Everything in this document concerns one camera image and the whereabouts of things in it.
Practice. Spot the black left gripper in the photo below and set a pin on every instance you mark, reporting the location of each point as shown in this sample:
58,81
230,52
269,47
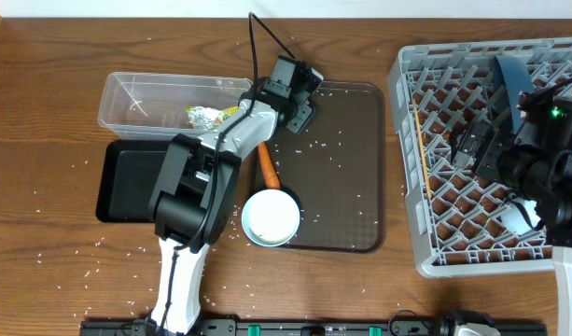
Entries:
303,115

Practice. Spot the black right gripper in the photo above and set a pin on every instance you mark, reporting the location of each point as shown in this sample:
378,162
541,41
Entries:
472,149

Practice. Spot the wooden chopstick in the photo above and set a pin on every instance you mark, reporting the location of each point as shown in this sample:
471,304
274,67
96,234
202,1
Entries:
421,149

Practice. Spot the orange carrot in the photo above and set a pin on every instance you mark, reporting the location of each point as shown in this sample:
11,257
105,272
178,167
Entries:
270,176

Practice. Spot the dark blue plate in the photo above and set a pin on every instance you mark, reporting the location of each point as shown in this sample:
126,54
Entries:
510,77

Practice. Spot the yellow foil snack wrapper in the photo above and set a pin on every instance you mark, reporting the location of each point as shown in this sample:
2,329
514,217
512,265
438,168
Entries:
207,118

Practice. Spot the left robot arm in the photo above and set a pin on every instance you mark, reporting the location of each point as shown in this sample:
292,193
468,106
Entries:
269,104

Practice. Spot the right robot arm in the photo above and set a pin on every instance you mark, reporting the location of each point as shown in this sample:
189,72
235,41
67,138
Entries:
534,164

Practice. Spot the grey dishwasher rack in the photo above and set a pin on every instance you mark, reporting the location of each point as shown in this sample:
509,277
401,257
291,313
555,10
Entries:
459,232

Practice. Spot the brown serving tray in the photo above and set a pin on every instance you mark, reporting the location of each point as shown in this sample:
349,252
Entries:
334,170

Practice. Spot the light blue rice bowl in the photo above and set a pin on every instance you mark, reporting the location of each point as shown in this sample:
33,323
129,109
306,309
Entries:
270,218

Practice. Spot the clear plastic bin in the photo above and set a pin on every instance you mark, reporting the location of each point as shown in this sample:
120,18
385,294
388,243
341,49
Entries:
147,106

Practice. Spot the black plastic tray bin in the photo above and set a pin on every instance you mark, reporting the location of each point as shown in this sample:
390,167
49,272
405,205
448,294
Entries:
155,181

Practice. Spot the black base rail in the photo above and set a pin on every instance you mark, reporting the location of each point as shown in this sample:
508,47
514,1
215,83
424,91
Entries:
401,323

